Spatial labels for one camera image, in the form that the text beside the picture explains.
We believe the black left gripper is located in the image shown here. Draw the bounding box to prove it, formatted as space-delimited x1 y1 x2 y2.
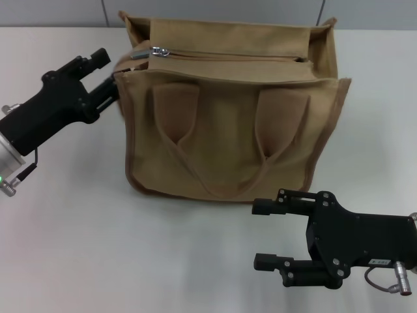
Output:
0 48 119 156

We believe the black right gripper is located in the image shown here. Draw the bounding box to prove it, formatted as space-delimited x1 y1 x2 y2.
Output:
252 188 417 290

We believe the silver zipper pull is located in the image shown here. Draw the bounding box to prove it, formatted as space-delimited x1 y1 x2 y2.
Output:
131 46 170 61

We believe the khaki canvas food bag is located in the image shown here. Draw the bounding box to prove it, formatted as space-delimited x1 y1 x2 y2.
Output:
117 9 352 205

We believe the silver right connector plug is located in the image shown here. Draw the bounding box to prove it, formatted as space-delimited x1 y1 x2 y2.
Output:
393 260 415 288

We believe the silver connector plug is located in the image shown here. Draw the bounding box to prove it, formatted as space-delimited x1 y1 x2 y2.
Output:
0 177 18 198
393 260 415 288

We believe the silver left connector plug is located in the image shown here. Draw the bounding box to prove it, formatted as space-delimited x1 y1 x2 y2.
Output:
0 177 18 198

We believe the thin black left cable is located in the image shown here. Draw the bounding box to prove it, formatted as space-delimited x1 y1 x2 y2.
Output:
14 148 40 184

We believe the thin black cable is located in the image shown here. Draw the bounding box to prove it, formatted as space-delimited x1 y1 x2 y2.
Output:
364 266 404 291
14 148 40 184

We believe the thin black right cable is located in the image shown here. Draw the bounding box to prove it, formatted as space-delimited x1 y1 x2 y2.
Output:
364 266 404 291

